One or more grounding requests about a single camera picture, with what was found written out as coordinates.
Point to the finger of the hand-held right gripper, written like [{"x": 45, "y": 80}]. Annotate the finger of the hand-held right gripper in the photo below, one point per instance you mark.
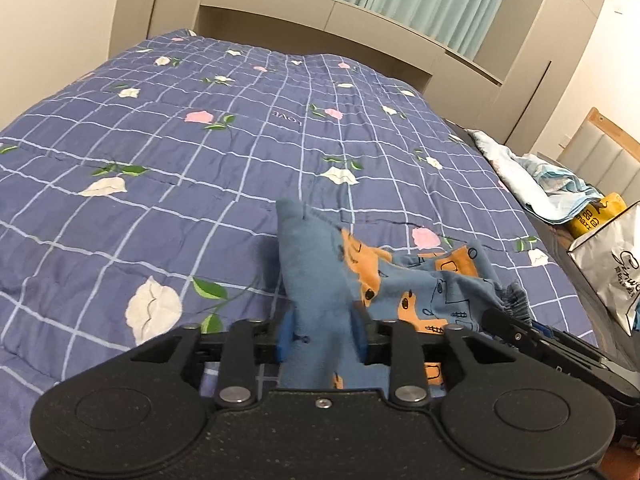
[
  {"x": 542, "y": 332},
  {"x": 505, "y": 327}
]

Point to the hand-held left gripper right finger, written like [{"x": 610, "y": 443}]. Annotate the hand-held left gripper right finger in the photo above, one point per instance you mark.
[{"x": 360, "y": 332}]

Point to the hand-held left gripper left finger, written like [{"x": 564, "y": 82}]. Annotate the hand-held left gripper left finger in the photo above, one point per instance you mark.
[{"x": 287, "y": 327}]

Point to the blue pants with orange print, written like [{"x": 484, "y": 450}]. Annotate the blue pants with orange print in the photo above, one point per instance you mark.
[{"x": 310, "y": 280}]

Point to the dark bed sheet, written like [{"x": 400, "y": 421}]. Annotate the dark bed sheet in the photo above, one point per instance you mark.
[{"x": 575, "y": 285}]

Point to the white plastic bag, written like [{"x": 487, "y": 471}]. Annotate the white plastic bag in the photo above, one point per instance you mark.
[{"x": 615, "y": 260}]

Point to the yellow packet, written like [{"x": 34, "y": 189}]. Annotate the yellow packet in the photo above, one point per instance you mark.
[{"x": 595, "y": 215}]

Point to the light blue crumpled towel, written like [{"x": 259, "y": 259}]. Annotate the light blue crumpled towel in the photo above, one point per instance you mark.
[{"x": 510, "y": 170}]

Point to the purple checked floral blanket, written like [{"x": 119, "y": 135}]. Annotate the purple checked floral blanket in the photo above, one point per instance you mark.
[{"x": 200, "y": 160}]

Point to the beige built-in cabinet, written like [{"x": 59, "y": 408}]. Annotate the beige built-in cabinet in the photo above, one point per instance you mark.
[{"x": 350, "y": 25}]

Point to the padded headboard with wooden frame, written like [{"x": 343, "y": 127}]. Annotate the padded headboard with wooden frame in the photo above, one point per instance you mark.
[{"x": 610, "y": 160}]

